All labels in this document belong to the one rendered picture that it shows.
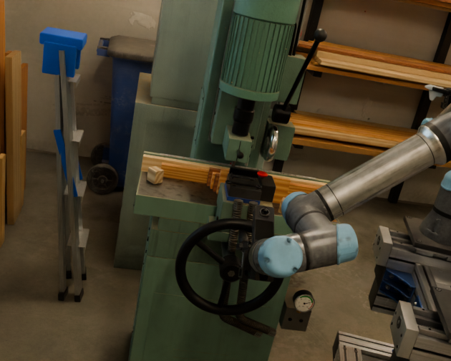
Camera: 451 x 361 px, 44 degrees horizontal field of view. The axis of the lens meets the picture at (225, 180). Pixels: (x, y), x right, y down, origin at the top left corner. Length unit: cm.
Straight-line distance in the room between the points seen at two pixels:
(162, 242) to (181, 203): 14
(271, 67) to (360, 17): 267
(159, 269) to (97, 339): 85
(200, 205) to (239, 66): 40
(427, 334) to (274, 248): 66
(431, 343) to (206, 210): 69
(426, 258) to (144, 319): 95
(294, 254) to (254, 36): 70
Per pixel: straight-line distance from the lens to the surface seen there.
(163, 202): 157
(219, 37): 179
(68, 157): 234
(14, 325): 252
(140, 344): 183
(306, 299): 169
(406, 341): 156
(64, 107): 228
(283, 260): 102
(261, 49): 154
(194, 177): 170
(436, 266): 203
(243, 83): 155
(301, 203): 118
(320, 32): 152
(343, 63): 364
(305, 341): 270
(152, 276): 168
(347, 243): 108
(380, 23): 425
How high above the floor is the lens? 155
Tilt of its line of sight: 21 degrees down
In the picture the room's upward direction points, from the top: 12 degrees clockwise
